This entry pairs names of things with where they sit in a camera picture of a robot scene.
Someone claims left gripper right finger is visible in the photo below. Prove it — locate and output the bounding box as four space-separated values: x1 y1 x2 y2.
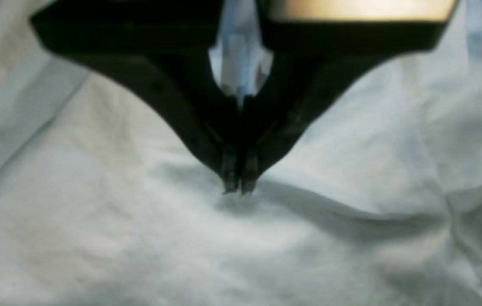
239 0 457 193

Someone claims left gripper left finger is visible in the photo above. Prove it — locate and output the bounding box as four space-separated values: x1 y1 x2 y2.
30 0 240 192

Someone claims white t-shirt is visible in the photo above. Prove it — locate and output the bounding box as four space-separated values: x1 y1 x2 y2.
0 0 482 306

